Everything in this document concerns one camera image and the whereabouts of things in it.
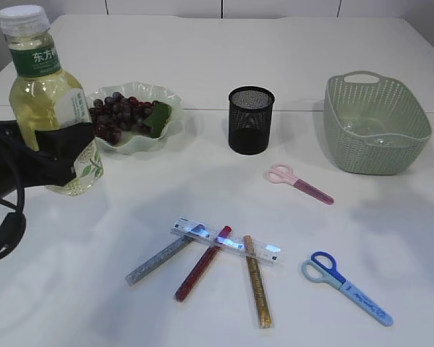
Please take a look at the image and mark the blue scissors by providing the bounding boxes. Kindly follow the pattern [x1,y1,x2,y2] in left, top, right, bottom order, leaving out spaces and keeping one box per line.
[301,251,393,327]

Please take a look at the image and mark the clear plastic ruler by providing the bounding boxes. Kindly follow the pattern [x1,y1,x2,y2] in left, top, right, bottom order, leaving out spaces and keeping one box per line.
[171,218,284,265]

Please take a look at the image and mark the gold glitter pen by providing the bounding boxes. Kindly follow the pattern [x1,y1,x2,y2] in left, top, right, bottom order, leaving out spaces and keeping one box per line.
[243,235,273,329]

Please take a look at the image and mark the green woven plastic basket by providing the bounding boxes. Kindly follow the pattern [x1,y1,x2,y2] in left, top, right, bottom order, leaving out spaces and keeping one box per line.
[323,71,432,176]

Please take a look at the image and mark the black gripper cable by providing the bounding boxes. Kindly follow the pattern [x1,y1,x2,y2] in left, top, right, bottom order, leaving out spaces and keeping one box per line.
[0,137,27,266]

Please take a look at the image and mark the red glitter pen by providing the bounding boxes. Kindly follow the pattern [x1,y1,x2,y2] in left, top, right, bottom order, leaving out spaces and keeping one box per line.
[174,246,221,302]

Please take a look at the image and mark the silver glitter pen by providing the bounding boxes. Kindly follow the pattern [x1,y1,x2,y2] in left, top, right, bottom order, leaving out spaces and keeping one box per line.
[124,234,192,287]

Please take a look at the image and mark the clear plastic sheet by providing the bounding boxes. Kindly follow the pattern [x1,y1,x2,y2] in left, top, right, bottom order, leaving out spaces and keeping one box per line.
[344,121,414,147]

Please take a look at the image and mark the pink scissors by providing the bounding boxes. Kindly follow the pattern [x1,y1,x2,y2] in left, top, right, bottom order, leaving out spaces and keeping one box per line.
[265,163,334,205]

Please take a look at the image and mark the yellow tea bottle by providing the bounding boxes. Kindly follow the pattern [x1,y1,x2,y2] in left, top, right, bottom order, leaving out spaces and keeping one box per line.
[0,5,103,196]

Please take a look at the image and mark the black mesh pen holder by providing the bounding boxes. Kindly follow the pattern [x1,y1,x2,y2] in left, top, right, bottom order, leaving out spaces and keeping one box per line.
[228,86,275,155]

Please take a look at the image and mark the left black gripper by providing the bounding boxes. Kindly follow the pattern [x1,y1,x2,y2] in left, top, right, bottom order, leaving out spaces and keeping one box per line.
[0,121,95,210]

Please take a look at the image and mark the red artificial grape bunch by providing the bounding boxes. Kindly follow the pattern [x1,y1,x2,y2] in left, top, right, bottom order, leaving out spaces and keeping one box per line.
[88,91,172,146]

